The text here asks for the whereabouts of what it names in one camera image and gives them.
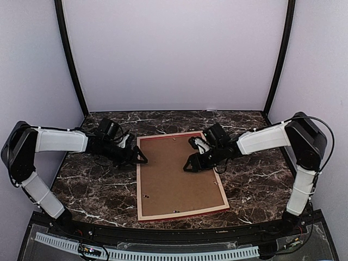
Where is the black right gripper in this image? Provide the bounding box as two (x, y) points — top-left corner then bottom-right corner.
(184, 145), (224, 172)

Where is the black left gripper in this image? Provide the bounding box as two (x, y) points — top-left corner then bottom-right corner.
(101, 140), (148, 170)

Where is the brown cardboard backing board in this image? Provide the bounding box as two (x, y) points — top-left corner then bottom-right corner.
(140, 133), (226, 216)

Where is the red wooden picture frame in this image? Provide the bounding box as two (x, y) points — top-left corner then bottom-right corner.
(135, 130), (229, 222)

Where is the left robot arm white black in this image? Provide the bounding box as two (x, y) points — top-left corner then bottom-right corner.
(1, 119), (148, 237)

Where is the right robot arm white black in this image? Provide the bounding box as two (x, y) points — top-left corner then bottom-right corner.
(183, 111), (327, 236)

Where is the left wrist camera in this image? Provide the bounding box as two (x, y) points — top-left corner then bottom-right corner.
(96, 118), (120, 140)

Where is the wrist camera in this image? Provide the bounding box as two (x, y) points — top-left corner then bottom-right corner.
(203, 123), (231, 147)
(96, 118), (120, 140)

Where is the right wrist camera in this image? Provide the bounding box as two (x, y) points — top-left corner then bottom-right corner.
(203, 123), (231, 147)

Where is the white slotted cable duct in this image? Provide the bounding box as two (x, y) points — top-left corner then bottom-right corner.
(34, 232), (260, 260)

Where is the black front rail base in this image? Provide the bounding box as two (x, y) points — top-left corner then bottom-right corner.
(18, 210), (338, 260)

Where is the black enclosure frame post left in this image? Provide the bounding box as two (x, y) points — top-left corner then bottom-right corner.
(54, 0), (89, 117)

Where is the black enclosure frame post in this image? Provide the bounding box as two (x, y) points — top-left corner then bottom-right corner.
(263, 0), (296, 116)
(54, 0), (89, 117)

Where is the black enclosure frame post right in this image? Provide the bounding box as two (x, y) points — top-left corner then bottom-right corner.
(263, 0), (296, 116)

